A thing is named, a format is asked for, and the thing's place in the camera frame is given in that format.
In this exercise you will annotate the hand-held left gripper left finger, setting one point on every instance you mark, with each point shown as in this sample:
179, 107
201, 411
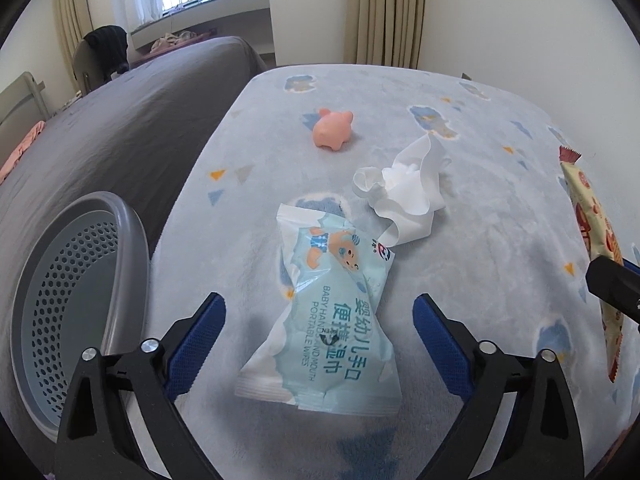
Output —
197, 345

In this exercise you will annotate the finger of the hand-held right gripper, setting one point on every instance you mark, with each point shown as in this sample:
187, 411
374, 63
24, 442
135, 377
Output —
612, 285

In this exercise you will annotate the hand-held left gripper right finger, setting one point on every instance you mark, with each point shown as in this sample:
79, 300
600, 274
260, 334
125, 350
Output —
440, 345

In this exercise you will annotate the light blue wet wipes packet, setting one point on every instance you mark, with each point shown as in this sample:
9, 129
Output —
325, 320

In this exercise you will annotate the grey perforated plastic basket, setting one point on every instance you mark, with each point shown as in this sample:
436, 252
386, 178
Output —
75, 290

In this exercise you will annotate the yellow red snack packet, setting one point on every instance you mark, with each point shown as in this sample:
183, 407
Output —
595, 220

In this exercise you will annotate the light blue printed blanket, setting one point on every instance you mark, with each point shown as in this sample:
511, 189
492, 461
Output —
500, 220

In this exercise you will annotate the white crumpled tissue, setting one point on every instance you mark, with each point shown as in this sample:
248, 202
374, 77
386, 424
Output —
412, 195

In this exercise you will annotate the bed with grey sheet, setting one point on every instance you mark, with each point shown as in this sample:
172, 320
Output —
135, 125

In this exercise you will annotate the pink pig toy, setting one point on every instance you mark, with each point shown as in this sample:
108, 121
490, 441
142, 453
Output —
331, 130

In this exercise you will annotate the pink cloth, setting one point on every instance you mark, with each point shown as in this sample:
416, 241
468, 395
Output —
20, 150

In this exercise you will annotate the grey padded headboard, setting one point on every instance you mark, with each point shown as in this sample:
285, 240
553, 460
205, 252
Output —
22, 97

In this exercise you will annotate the pile of light clothes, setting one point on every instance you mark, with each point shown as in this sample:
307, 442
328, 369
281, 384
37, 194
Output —
172, 42

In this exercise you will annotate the black garment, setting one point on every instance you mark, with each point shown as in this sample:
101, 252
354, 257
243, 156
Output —
110, 47

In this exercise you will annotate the grey window ledge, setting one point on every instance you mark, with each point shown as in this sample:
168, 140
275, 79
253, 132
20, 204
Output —
215, 17

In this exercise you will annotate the beige curtain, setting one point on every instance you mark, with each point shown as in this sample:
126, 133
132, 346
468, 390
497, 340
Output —
392, 15
75, 0

